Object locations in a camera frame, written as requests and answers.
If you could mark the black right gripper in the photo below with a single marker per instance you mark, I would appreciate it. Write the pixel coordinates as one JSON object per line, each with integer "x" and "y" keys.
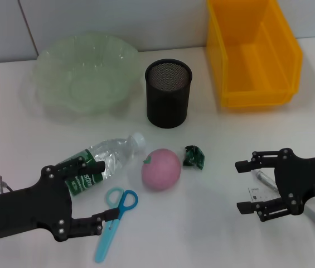
{"x": 299, "y": 178}

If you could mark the black mesh pen holder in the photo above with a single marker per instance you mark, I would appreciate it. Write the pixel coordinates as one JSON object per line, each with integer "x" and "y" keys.
{"x": 167, "y": 106}

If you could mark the green glass fruit plate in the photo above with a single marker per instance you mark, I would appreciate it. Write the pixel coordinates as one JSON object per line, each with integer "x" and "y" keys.
{"x": 76, "y": 83}

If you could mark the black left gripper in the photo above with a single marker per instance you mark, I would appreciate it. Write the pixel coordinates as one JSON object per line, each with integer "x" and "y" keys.
{"x": 20, "y": 212}

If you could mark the pink peach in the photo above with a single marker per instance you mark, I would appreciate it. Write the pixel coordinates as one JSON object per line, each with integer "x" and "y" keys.
{"x": 161, "y": 171}

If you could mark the green plastic wrapper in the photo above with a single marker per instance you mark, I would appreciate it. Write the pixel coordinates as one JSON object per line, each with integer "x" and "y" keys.
{"x": 193, "y": 157}

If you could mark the clear green-label water bottle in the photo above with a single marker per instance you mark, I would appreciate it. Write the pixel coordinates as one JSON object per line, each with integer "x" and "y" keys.
{"x": 112, "y": 153}

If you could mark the blue and teal scissors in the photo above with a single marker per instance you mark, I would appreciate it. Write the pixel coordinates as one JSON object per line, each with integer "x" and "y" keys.
{"x": 109, "y": 237}

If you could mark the yellow plastic bin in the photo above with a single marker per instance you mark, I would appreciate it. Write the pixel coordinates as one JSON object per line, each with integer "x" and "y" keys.
{"x": 257, "y": 92}

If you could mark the clear plastic ruler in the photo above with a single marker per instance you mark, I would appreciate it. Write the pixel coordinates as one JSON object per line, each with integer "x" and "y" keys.
{"x": 257, "y": 194}

